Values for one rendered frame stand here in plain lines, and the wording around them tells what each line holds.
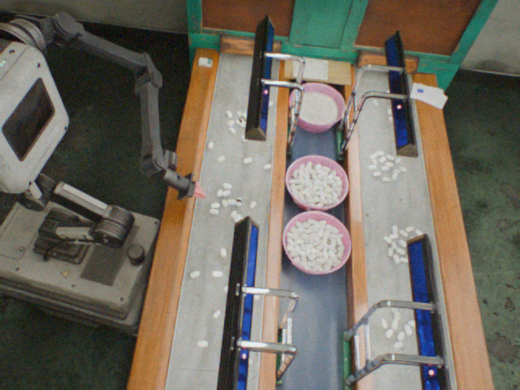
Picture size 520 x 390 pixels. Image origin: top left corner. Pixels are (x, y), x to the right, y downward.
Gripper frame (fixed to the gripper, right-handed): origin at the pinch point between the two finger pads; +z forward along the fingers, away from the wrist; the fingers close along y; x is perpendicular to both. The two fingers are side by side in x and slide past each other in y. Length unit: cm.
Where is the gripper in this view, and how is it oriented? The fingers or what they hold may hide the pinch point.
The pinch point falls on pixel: (203, 196)
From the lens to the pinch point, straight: 180.9
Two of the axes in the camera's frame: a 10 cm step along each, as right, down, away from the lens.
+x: -7.1, 3.2, 6.3
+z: 7.0, 4.2, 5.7
